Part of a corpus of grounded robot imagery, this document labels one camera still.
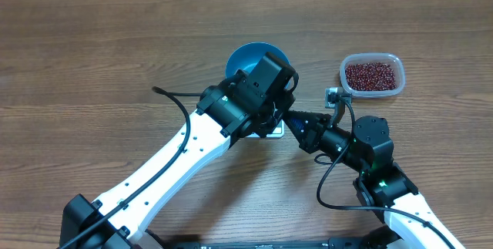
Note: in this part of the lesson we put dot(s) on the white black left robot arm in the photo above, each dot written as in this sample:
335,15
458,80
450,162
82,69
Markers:
119,218

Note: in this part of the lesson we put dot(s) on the teal metal bowl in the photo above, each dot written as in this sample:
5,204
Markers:
248,55

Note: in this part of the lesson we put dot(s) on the red adzuki beans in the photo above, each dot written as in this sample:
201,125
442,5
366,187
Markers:
371,76

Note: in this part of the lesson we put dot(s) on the white digital kitchen scale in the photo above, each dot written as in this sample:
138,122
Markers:
278,132

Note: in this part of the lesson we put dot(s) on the clear plastic food container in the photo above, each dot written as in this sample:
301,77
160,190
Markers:
387,58

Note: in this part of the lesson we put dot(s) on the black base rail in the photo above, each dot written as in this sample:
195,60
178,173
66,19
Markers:
269,245

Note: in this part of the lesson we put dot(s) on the blue plastic measuring scoop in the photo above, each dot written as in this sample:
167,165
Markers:
296,126

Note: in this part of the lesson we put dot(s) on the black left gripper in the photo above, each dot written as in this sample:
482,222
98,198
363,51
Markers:
285,102

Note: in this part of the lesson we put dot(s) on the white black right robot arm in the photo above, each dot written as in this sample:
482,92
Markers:
382,187

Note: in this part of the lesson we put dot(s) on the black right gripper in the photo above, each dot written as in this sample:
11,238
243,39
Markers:
312,133

